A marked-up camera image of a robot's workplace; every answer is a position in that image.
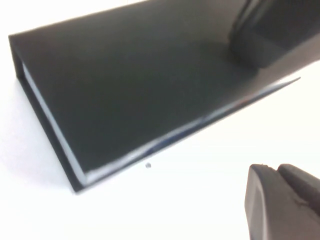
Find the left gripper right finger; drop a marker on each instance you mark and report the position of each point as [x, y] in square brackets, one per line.
[282, 207]

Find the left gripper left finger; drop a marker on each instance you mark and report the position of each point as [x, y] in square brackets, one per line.
[275, 30]

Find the black glasses case printed side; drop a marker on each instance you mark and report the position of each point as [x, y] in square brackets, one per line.
[125, 87]

